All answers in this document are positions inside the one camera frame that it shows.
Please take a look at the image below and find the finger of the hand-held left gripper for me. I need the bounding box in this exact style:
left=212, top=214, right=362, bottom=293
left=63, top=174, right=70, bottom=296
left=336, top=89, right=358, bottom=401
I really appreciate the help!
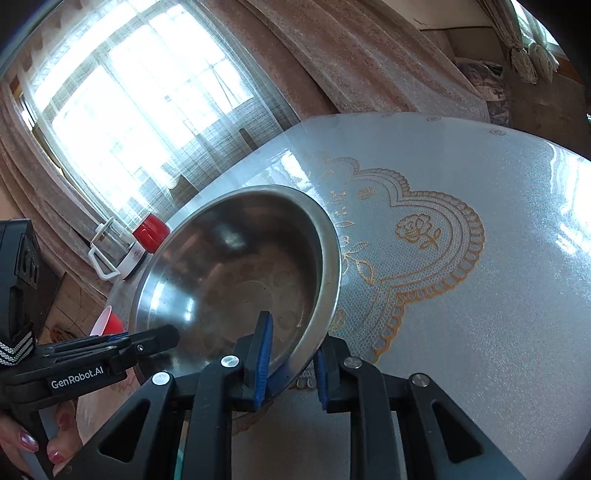
left=42, top=323, right=181, bottom=370

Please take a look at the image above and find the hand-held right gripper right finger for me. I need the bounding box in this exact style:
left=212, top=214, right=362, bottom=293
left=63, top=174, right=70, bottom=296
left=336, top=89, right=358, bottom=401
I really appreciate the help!
left=313, top=336, right=528, bottom=480

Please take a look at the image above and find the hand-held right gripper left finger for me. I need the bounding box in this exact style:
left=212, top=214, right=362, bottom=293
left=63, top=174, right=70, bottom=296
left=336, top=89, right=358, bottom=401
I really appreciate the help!
left=60, top=311, right=275, bottom=480

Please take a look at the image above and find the red plastic bowl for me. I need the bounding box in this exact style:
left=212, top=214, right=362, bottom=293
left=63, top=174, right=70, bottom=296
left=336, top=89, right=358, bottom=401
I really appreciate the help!
left=89, top=304, right=126, bottom=337

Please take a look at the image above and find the stainless steel bowl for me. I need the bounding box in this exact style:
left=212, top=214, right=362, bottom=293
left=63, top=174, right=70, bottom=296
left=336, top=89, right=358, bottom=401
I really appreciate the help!
left=129, top=184, right=343, bottom=398

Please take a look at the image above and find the person's left forearm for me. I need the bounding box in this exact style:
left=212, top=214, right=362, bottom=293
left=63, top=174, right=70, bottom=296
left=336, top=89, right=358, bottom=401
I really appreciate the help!
left=0, top=329, right=37, bottom=368

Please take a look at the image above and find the person's left hand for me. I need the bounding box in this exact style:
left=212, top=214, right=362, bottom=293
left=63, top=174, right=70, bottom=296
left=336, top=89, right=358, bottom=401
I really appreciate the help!
left=0, top=401, right=85, bottom=479

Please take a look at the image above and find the glass electric kettle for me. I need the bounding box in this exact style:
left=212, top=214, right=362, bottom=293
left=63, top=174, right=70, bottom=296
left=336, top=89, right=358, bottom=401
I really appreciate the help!
left=87, top=219, right=149, bottom=281

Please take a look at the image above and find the red mug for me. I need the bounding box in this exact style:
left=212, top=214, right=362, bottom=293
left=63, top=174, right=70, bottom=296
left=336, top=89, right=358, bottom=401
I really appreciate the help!
left=133, top=214, right=170, bottom=255

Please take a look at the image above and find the beige curtain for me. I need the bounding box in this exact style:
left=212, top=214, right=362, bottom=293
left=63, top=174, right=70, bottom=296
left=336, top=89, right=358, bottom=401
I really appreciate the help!
left=0, top=78, right=122, bottom=280
left=479, top=0, right=560, bottom=85
left=238, top=0, right=491, bottom=124

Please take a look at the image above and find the white sheer curtain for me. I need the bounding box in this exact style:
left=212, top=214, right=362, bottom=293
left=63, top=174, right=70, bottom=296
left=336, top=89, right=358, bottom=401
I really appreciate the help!
left=9, top=0, right=303, bottom=224

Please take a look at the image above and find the large window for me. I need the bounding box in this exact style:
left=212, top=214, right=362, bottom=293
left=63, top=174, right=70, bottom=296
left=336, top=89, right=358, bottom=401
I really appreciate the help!
left=16, top=0, right=301, bottom=222

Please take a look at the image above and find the patterned bag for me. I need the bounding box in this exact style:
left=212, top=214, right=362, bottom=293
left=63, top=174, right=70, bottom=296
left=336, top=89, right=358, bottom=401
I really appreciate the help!
left=456, top=57, right=514, bottom=127

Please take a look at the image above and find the side window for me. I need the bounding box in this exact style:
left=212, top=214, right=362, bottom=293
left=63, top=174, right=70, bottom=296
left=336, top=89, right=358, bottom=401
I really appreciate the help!
left=510, top=0, right=570, bottom=52

